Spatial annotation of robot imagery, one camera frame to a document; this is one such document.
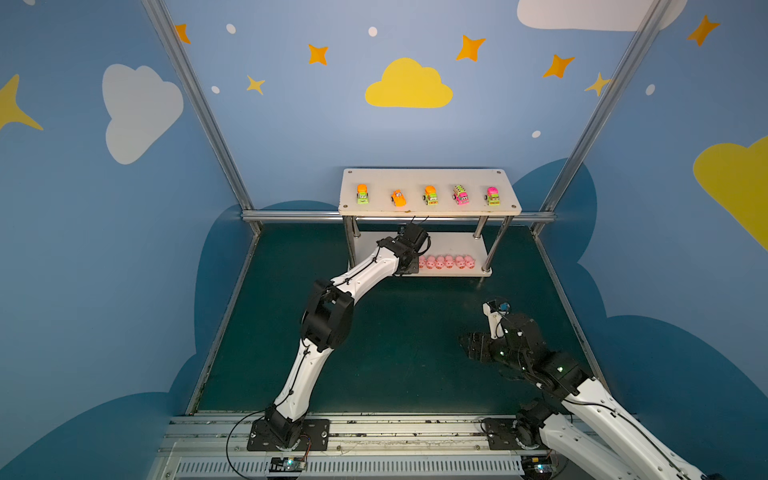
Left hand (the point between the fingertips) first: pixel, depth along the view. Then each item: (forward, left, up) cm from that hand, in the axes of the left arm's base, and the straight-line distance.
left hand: (410, 264), depth 98 cm
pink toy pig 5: (+3, -17, -2) cm, 17 cm away
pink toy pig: (+2, -4, -2) cm, 5 cm away
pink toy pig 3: (+2, -10, -2) cm, 11 cm away
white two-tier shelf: (+13, -28, -4) cm, 31 cm away
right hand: (-26, -16, +4) cm, 31 cm away
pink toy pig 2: (+2, -7, -2) cm, 7 cm away
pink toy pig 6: (+3, -21, -2) cm, 21 cm away
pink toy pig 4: (+3, -14, -2) cm, 14 cm away
